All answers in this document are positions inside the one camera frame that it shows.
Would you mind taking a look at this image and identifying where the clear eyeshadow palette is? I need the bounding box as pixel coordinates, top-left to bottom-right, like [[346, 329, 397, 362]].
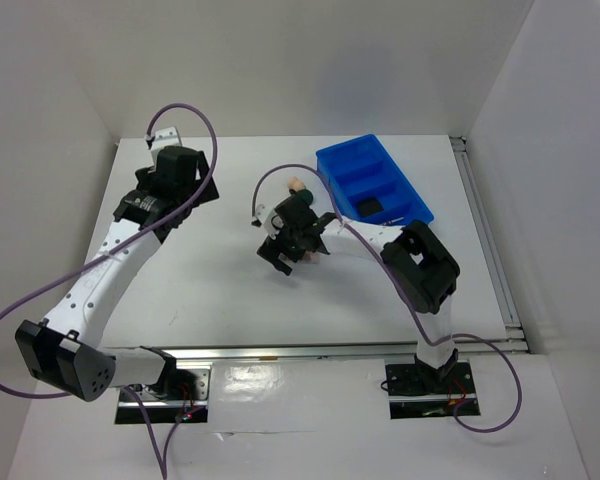
[[302, 252, 321, 264]]

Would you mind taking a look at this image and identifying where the black square compact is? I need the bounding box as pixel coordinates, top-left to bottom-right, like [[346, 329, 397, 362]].
[[356, 197, 384, 218]]

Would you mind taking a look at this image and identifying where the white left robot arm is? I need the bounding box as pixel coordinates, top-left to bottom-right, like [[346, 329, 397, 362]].
[[15, 145, 219, 402]]

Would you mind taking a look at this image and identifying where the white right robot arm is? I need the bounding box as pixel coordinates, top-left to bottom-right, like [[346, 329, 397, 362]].
[[252, 194, 460, 392]]

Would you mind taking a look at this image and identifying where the beige makeup sponge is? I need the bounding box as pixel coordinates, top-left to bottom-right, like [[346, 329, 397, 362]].
[[287, 177, 306, 193]]

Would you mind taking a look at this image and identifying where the dark green round puff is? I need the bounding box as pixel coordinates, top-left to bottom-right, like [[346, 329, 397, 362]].
[[297, 189, 314, 206]]

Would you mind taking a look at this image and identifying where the blue divided plastic tray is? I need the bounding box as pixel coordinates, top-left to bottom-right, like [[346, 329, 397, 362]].
[[316, 134, 434, 226]]

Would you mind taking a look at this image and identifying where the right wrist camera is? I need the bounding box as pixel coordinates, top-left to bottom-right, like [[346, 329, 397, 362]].
[[251, 204, 284, 238]]

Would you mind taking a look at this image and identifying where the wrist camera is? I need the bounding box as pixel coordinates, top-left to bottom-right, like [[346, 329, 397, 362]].
[[251, 204, 284, 238], [146, 126, 182, 151]]

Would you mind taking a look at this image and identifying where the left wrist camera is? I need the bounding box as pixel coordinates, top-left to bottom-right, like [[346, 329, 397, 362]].
[[146, 126, 182, 151]]

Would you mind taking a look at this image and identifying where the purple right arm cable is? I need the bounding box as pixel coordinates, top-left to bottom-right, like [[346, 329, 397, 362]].
[[251, 164, 524, 433]]

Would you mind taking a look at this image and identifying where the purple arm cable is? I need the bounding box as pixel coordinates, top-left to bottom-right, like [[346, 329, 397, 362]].
[[0, 103, 218, 479], [251, 164, 524, 433]]

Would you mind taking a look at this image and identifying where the aluminium front rail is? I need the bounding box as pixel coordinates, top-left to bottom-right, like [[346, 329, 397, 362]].
[[161, 342, 416, 368]]

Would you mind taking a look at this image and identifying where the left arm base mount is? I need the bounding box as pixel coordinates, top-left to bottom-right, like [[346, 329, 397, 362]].
[[132, 364, 212, 424]]

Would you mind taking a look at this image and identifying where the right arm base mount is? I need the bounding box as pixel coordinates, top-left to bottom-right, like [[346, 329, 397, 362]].
[[380, 362, 481, 420]]

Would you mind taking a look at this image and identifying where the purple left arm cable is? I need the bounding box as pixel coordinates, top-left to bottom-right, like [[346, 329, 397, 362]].
[[0, 103, 218, 479]]

